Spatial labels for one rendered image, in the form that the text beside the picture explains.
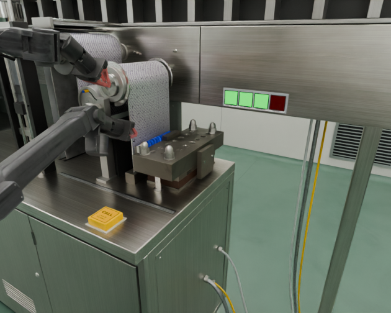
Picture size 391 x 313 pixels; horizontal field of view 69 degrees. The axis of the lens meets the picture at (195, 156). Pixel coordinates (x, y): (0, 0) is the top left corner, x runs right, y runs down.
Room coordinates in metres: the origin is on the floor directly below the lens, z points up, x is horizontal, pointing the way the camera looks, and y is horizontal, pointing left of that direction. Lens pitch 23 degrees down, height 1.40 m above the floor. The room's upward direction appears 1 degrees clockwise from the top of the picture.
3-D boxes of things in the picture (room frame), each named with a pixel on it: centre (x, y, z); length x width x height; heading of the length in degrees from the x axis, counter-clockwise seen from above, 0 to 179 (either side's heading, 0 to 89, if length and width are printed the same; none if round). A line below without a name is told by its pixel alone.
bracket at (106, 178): (0.95, 0.33, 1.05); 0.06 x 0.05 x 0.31; 151
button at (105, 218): (0.69, 0.26, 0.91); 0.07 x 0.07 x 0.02; 61
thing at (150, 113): (1.05, 0.17, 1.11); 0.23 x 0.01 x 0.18; 151
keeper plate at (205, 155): (0.99, -0.04, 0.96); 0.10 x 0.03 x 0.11; 151
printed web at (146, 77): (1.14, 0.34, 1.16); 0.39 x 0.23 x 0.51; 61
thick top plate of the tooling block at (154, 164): (1.02, 0.05, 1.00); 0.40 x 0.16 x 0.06; 151
